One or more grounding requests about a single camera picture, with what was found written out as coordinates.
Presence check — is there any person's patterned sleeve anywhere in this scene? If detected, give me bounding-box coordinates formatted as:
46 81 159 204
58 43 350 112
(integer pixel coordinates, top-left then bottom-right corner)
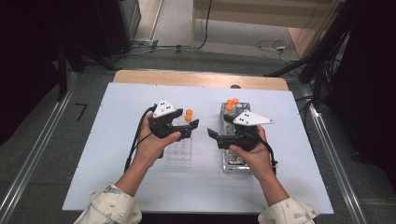
73 184 143 224
257 197 321 224

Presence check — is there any dark curtain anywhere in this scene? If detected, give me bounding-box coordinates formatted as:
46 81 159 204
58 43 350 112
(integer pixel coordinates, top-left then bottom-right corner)
0 0 68 146
325 0 396 190

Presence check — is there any black metal stand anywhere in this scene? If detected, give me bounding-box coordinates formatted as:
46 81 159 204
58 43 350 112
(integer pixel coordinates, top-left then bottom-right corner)
56 43 69 103

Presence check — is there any left hand-held gripper black cable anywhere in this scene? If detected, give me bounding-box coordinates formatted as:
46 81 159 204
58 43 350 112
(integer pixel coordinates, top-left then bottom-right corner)
123 104 157 174

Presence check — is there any person's left hand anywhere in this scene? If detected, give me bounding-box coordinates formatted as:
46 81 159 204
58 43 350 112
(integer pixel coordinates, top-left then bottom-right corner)
134 111 182 171

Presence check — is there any black floor cable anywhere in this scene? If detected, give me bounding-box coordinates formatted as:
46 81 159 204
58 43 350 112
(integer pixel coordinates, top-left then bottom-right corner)
197 0 214 50

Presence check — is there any metal tube rack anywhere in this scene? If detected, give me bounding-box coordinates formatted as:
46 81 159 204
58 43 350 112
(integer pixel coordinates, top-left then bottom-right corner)
219 102 254 175

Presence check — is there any grey power strip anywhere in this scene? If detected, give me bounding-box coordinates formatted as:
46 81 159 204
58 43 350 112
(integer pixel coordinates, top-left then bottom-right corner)
133 38 161 49

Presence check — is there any hand-held gripper black cable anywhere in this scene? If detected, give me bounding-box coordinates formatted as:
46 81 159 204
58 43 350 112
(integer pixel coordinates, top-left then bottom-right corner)
123 104 157 174
257 136 278 175

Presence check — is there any metal floor rail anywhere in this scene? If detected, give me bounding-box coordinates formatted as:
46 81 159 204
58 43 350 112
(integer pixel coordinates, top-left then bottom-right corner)
306 102 369 224
0 72 79 220

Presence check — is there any black cabinet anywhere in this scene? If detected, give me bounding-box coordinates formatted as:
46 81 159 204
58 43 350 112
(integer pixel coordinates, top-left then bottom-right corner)
62 0 142 60

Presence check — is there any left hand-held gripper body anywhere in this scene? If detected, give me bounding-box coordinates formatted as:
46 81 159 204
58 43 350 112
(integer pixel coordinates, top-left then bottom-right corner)
148 99 185 140

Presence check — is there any white board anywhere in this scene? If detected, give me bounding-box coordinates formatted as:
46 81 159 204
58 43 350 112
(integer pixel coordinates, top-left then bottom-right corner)
61 82 334 216

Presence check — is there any person's right patterned sleeve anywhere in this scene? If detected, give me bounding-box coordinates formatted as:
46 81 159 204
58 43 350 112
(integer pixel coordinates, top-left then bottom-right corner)
257 197 321 224

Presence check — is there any right hand-held gripper black cable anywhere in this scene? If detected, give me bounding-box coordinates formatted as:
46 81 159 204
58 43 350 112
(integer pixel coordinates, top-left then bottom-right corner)
257 136 278 175

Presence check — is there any person's left patterned sleeve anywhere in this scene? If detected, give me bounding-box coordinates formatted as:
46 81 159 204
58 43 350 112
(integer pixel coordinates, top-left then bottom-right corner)
73 184 143 224

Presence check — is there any person's right hand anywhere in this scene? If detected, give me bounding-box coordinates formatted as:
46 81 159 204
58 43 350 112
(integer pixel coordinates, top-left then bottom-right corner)
228 124 276 184

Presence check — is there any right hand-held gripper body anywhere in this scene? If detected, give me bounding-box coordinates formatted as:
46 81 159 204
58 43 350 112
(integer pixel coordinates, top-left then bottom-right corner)
217 110 276 153

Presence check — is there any black stand with cables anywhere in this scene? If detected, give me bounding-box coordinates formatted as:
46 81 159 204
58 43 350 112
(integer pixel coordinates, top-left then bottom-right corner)
263 0 353 108

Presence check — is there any clear plastic tube rack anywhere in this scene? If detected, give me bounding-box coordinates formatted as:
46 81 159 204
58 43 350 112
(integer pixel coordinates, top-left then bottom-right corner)
163 116 194 170

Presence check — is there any white floor cable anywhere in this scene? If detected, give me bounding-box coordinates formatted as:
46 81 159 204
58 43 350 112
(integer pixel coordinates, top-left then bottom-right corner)
255 38 289 63

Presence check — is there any wooden table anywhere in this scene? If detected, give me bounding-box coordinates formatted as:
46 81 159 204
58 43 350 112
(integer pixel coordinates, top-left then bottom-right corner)
112 69 290 91

